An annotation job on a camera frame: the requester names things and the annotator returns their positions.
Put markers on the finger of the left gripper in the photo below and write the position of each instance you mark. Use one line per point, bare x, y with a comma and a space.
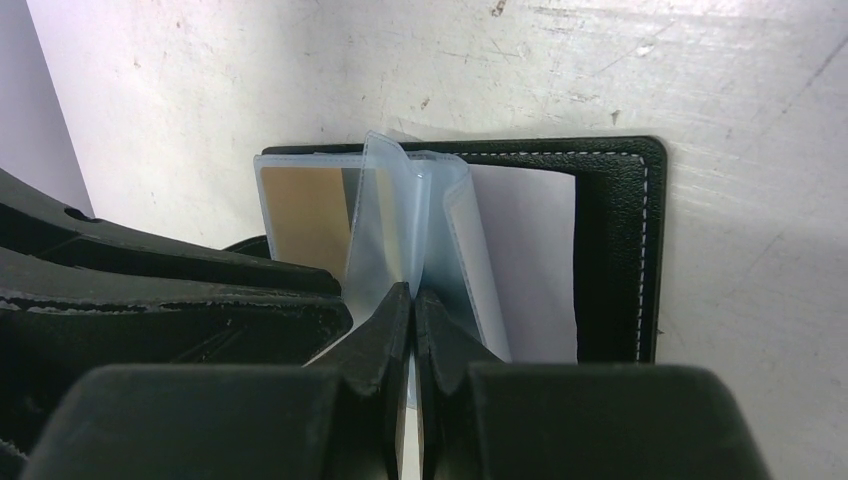
78, 293

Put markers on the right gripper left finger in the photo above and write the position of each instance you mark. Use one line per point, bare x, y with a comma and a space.
340, 417

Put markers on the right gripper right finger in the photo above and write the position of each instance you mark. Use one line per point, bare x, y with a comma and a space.
482, 418

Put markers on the black leather card holder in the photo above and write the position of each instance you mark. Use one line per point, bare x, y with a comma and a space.
544, 250

